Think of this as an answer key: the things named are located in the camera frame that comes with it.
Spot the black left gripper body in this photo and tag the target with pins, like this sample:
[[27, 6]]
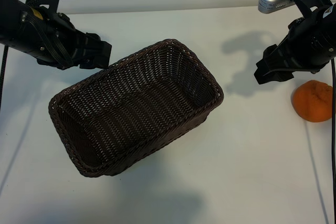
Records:
[[69, 43]]

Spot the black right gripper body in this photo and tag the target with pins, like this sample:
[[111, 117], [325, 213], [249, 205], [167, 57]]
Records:
[[299, 48]]

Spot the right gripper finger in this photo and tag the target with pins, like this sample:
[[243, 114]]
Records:
[[270, 54], [273, 74]]

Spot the dark brown wicker basket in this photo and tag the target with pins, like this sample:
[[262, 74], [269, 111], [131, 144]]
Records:
[[136, 108]]

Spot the wrinkled orange fruit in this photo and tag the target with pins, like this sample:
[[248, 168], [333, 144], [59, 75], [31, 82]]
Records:
[[312, 103]]

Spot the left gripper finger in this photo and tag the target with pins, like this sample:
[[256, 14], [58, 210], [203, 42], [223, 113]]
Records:
[[98, 44], [94, 60]]

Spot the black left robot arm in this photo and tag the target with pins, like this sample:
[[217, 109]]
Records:
[[13, 24]]

